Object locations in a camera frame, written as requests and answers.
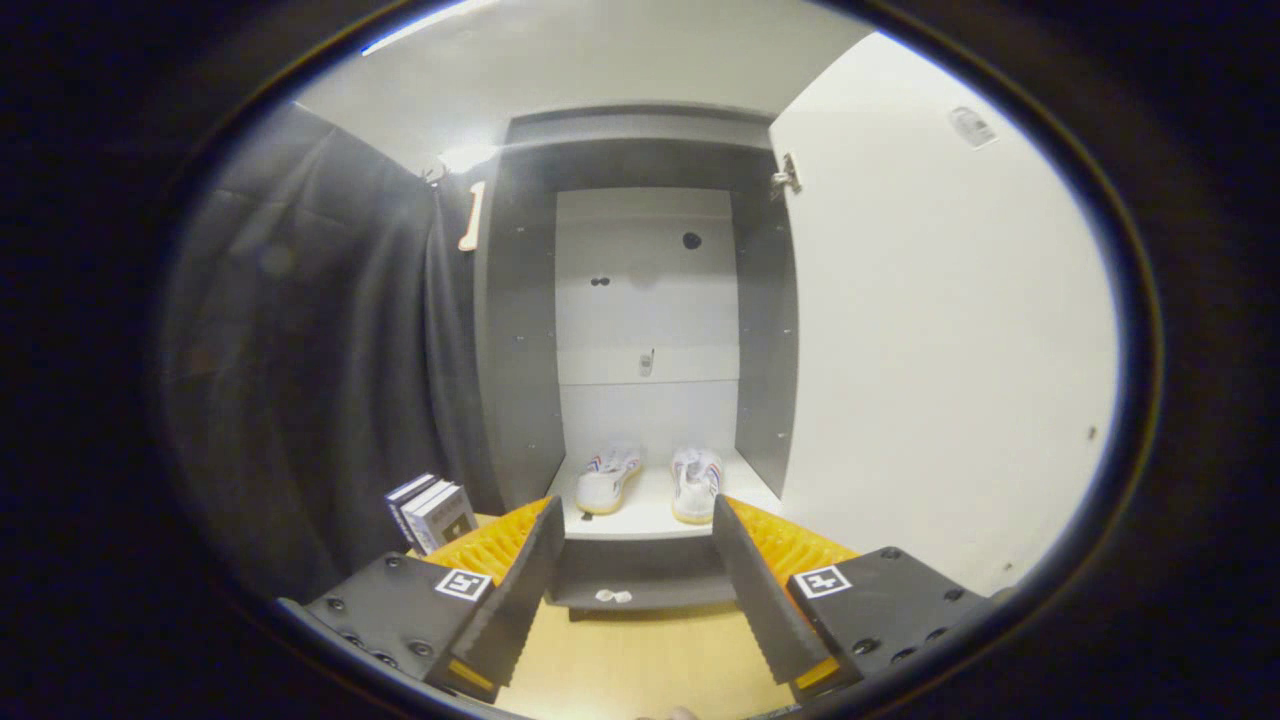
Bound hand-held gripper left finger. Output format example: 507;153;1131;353
278;497;567;703

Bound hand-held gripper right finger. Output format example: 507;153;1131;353
712;495;991;703

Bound white shoe with striped side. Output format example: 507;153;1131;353
575;445;644;516
670;447;724;525

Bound white shoe cabinet door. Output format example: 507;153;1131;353
768;30;1119;601

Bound white book with portrait cover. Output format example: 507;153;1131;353
412;485;478;556

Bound black backdrop cloth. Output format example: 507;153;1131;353
160;100;503;603

